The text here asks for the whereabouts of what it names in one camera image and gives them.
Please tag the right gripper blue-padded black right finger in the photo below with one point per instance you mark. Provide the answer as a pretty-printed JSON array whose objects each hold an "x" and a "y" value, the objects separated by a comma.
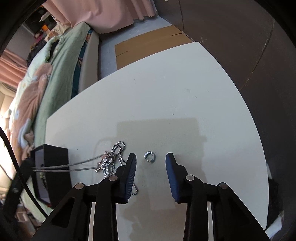
[{"x": 231, "y": 219}]

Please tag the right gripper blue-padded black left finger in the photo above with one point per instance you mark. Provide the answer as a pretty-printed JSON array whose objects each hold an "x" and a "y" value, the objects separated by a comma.
[{"x": 70, "y": 220}]

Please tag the black jewelry box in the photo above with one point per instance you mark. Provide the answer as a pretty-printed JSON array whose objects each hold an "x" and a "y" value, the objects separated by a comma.
[{"x": 51, "y": 176}]

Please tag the silver charm pendant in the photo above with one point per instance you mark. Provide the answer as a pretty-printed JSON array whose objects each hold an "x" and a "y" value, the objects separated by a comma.
[{"x": 107, "y": 164}]

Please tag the peach floral blanket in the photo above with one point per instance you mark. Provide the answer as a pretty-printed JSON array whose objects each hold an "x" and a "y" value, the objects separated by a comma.
[{"x": 22, "y": 135}]

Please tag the pink window curtain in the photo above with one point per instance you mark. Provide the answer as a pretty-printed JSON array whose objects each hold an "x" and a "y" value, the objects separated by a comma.
[{"x": 12, "y": 68}]

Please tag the bed with green sheet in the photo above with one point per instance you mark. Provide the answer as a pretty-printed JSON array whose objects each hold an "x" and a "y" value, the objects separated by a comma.
[{"x": 65, "y": 53}]

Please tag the brown cardboard sheet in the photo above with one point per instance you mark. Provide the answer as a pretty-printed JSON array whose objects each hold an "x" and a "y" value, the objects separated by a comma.
[{"x": 141, "y": 46}]

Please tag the pink floor curtain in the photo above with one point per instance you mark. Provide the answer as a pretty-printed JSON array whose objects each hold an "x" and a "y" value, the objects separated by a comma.
[{"x": 104, "y": 16}]

